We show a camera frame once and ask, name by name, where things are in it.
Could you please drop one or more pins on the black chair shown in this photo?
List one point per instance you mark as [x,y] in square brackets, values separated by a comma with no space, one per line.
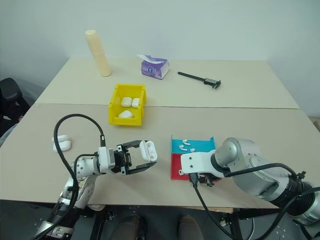
[12,100]

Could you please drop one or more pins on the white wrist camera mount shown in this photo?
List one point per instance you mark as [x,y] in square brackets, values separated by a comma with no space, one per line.
[103,160]
[197,161]

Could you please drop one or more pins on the white earbud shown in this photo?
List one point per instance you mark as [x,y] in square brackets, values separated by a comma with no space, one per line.
[184,149]
[185,141]
[180,172]
[180,145]
[192,150]

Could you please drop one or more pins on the tall cream cylinder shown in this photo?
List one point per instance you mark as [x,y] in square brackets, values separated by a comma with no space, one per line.
[98,53]

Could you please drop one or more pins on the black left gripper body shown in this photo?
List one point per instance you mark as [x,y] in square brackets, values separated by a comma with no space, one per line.
[121,160]

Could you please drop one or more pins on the closed white earbud case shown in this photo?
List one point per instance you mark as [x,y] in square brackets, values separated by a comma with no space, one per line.
[126,101]
[62,138]
[125,114]
[63,146]
[135,102]

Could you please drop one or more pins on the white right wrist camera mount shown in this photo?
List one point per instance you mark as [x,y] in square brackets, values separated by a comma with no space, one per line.
[197,161]

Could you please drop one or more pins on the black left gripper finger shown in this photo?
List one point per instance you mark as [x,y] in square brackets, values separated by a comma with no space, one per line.
[142,167]
[133,144]

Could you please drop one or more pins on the blue plastic tray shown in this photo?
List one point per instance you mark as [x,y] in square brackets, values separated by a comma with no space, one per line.
[200,145]

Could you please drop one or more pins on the purple tissue pack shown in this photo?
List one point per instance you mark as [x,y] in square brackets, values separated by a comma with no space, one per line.
[155,67]

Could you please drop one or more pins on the red plastic tray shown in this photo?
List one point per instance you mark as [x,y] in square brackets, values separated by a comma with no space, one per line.
[175,165]

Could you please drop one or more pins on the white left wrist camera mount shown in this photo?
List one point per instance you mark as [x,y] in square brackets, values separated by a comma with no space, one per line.
[103,160]

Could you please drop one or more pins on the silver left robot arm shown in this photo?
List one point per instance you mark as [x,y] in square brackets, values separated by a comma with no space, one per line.
[83,167]

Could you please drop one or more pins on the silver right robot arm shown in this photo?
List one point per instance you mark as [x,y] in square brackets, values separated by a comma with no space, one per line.
[240,151]

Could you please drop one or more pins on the white earbud case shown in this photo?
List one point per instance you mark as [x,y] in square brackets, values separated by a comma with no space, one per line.
[148,151]
[135,102]
[125,114]
[62,138]
[126,101]
[63,146]

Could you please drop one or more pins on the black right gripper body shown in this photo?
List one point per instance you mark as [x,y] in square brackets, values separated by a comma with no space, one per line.
[208,180]

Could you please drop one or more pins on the black caliper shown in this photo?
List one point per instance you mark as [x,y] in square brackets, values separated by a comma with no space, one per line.
[210,81]

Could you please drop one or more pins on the yellow plastic bin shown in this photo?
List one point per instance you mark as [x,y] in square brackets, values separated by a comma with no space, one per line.
[114,110]

